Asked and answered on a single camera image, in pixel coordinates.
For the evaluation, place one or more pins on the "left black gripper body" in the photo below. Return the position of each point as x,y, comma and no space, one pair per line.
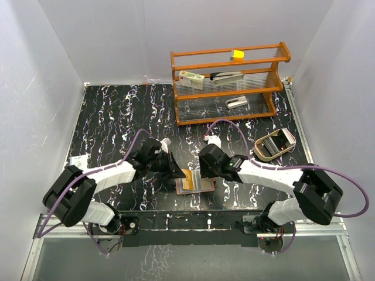
160,164

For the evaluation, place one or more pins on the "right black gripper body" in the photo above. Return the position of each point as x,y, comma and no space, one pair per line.
213,171

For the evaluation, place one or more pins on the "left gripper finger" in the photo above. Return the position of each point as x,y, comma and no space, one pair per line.
176,173
172,162

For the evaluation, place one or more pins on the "thin card edge-on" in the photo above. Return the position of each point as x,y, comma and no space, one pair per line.
196,174

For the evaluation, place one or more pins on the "gold card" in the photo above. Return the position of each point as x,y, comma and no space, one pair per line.
187,182

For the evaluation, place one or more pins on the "pink leather card holder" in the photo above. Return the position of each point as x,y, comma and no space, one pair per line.
205,185

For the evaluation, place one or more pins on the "stack of credit cards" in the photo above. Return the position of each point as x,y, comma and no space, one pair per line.
290,139

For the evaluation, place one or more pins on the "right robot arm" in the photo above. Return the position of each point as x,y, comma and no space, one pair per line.
313,193

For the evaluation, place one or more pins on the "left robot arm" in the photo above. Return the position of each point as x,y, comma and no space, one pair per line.
70,198

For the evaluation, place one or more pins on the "beige oval card tray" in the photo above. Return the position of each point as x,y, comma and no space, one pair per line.
262,153

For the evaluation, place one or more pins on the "small white stapler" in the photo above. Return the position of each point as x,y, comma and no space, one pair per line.
236,102

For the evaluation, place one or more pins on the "white printed leaflet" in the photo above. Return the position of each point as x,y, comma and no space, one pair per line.
79,161

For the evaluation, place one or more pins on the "orange wooden shelf rack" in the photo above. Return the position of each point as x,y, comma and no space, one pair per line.
261,80

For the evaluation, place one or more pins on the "grey black stapler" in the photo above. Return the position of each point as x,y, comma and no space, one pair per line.
224,78

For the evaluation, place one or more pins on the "white staples box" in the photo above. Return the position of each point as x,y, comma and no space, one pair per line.
191,80

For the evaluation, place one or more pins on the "yellow grey eraser block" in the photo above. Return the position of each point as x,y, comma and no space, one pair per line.
237,55

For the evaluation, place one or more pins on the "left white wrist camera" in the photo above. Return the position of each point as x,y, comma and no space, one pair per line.
165,144

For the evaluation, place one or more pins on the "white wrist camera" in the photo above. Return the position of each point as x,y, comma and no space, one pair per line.
212,139
165,144

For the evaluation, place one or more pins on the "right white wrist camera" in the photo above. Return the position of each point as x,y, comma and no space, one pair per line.
212,139

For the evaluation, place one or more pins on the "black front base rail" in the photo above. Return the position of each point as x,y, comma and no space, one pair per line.
212,227

